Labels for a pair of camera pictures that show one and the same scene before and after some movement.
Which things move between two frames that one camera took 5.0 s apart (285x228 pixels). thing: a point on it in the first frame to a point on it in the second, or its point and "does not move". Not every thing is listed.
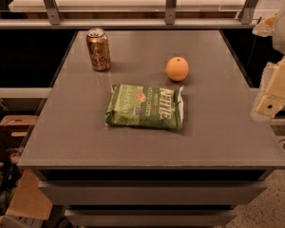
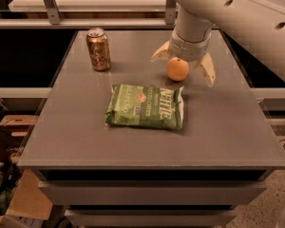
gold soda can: [99, 49] does not move
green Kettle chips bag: [142, 105] does not move
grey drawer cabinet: [120, 176] does not move
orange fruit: [177, 68] does not move
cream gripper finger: [266, 28] to [206, 65]
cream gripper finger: [276, 87] to [161, 52]
